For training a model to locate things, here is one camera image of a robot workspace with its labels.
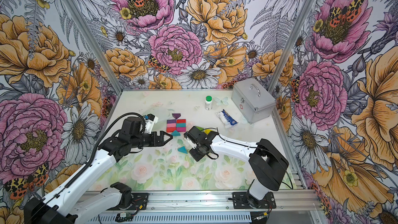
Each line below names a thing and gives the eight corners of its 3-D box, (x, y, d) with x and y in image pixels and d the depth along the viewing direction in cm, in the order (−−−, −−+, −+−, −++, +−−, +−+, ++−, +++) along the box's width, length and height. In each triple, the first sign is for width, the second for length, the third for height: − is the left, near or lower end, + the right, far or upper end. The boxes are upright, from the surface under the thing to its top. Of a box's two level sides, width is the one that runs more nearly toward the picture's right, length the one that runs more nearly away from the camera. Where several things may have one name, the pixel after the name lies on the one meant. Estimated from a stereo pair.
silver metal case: (249, 127, 103) (255, 111, 91) (229, 99, 119) (232, 83, 106) (270, 118, 108) (279, 102, 95) (248, 92, 124) (253, 76, 111)
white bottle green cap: (204, 110, 111) (205, 101, 104) (204, 103, 115) (205, 95, 108) (212, 110, 111) (212, 101, 104) (212, 103, 115) (212, 95, 108)
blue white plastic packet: (227, 130, 101) (228, 128, 99) (214, 116, 108) (214, 114, 106) (236, 123, 104) (237, 121, 102) (223, 110, 111) (223, 108, 109)
